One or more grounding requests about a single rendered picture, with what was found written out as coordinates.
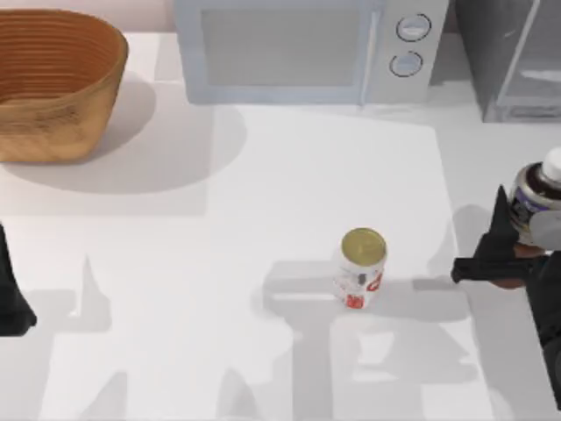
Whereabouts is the dark bottle with white cap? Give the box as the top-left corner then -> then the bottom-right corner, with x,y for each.
493,146 -> 561,291

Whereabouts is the red and white can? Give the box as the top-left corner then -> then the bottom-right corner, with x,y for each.
333,227 -> 388,310

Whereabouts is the pale microwave oven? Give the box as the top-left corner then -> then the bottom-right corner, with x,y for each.
172,0 -> 450,108

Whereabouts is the grey cabinet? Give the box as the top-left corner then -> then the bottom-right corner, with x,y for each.
452,0 -> 561,125

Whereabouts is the round microwave knob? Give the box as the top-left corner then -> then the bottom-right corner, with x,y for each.
395,12 -> 433,44
388,49 -> 425,80

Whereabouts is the microwave oven door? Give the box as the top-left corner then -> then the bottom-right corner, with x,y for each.
174,0 -> 377,106

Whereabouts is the brown wooden basket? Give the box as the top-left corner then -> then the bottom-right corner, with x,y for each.
0,10 -> 130,164

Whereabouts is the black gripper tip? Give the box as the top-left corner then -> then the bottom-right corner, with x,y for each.
0,222 -> 38,339

